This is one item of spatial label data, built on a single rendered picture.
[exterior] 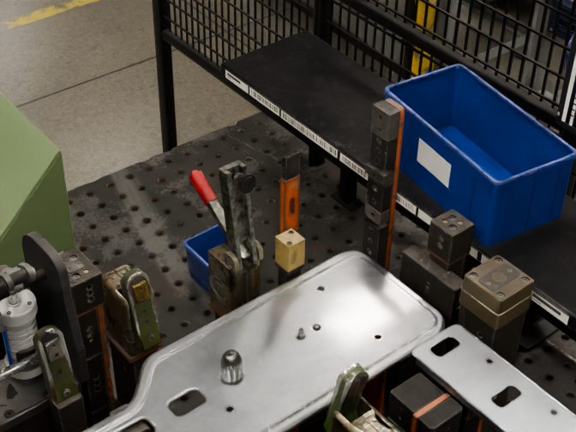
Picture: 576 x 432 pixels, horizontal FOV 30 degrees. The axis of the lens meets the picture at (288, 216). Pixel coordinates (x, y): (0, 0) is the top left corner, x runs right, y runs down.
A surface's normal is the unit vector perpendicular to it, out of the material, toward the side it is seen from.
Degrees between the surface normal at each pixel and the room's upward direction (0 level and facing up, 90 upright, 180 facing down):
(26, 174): 44
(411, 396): 0
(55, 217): 90
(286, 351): 0
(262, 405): 0
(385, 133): 90
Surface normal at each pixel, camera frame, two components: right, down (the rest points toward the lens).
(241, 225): 0.62, 0.38
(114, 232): 0.02, -0.77
